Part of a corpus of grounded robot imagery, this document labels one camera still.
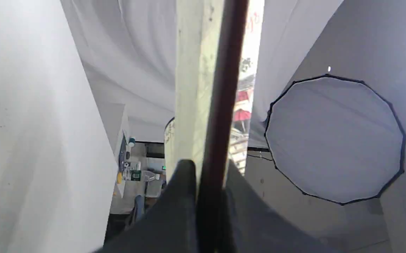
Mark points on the round white softbox light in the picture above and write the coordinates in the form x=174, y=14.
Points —
x=336, y=139

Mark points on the painted folding paper fan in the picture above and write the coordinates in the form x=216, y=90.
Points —
x=217, y=47

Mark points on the cluttered background workbench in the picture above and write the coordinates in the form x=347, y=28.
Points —
x=139, y=182

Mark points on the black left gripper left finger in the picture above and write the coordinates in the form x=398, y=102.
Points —
x=170, y=225

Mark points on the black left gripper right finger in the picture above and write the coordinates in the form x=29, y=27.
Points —
x=249, y=225

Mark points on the grey backdrop cloth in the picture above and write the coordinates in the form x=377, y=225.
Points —
x=128, y=50

